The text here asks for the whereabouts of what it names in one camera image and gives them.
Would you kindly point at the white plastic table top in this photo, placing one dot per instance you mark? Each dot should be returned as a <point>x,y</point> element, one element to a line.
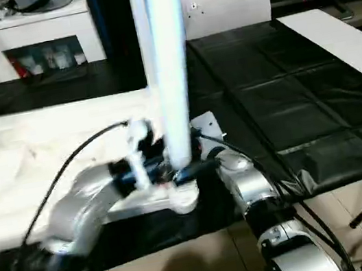
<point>47,147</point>

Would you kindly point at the black table mat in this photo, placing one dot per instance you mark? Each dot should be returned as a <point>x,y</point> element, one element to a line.
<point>281,91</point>

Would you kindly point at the small white cup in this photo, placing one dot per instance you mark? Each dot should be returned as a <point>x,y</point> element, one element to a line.
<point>38,69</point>
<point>79,58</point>

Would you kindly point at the black cabinet with gold label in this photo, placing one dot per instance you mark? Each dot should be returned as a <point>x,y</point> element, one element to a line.
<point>115,31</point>

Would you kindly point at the red packet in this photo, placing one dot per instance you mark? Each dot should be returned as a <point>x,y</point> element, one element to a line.
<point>20,68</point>

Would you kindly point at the white flat board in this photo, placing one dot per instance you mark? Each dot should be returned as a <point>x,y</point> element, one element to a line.
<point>342,42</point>

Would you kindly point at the white sideboard cabinet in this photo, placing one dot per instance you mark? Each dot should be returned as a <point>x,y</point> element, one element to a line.
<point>28,32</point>

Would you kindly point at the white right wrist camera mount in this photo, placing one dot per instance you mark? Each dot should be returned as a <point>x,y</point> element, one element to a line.
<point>209,127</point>

